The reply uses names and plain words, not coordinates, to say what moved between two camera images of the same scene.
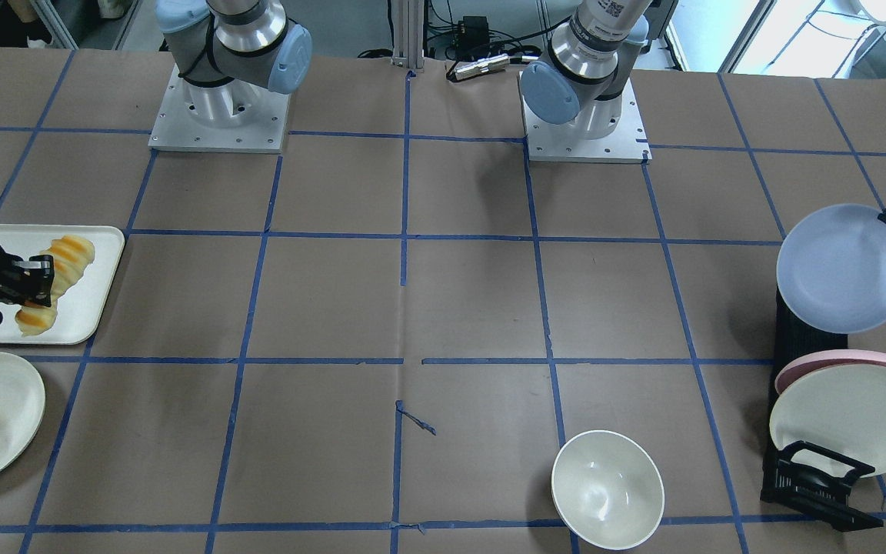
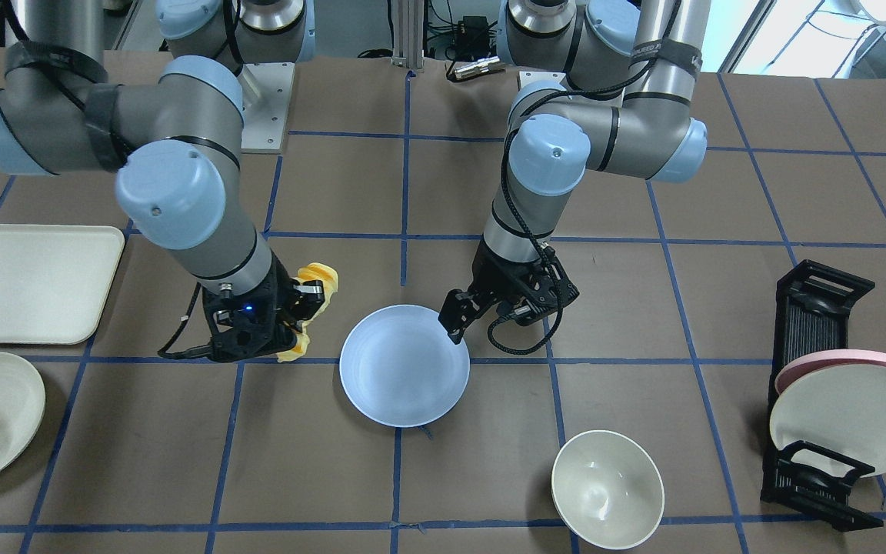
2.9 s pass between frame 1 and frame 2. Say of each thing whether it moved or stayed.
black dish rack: stayed
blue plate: moved
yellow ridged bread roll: moved
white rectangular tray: stayed
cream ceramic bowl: stayed
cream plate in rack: stayed
